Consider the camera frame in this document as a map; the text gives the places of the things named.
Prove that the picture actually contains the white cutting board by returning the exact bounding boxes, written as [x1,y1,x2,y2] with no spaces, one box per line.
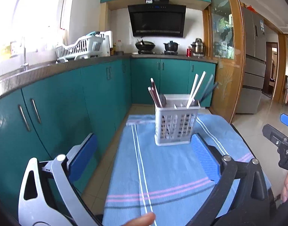
[100,31,113,57]

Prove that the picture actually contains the silver refrigerator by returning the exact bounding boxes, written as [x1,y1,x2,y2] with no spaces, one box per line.
[236,7,266,114]

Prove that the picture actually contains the person's right hand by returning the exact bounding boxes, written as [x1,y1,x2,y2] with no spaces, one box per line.
[280,173,288,203]

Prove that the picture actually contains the black clay pot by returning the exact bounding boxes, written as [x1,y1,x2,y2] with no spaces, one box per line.
[164,41,179,52]

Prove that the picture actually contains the steel faucet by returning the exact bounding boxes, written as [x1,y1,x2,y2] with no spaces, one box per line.
[20,47,29,70]

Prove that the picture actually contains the oil bottle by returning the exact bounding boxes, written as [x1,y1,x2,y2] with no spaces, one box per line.
[116,40,124,55]

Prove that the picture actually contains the white chopstick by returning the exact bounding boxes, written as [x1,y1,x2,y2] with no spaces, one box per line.
[186,74,199,108]
[191,71,206,104]

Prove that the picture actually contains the person's left hand thumb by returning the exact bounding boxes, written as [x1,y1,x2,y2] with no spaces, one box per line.
[123,212,156,226]

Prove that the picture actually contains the gas stove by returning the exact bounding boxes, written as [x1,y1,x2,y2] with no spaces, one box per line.
[132,50,183,56]

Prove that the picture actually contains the white plastic utensil caddy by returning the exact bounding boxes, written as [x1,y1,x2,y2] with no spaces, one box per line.
[155,94,201,146]

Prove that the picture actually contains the wooden glass sliding door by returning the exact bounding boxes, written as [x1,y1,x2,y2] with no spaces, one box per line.
[203,0,246,122]

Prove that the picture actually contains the white dish rack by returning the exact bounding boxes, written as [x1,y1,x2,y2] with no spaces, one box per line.
[56,32,105,62]

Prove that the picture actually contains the red bottle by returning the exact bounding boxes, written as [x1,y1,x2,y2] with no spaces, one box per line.
[186,46,192,58]

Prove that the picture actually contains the black range hood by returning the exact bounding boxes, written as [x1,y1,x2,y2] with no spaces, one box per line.
[128,3,186,38]

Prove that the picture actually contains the dark red chopstick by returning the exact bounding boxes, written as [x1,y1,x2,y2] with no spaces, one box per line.
[148,87,160,108]
[150,78,162,108]

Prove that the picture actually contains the dark grey chopstick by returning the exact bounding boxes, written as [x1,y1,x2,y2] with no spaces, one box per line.
[199,74,214,103]
[199,82,219,103]

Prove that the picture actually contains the teal lower cabinets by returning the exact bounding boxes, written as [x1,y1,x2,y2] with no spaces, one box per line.
[0,58,216,217]

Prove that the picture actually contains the black wok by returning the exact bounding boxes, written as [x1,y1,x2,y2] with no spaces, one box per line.
[135,40,155,52]

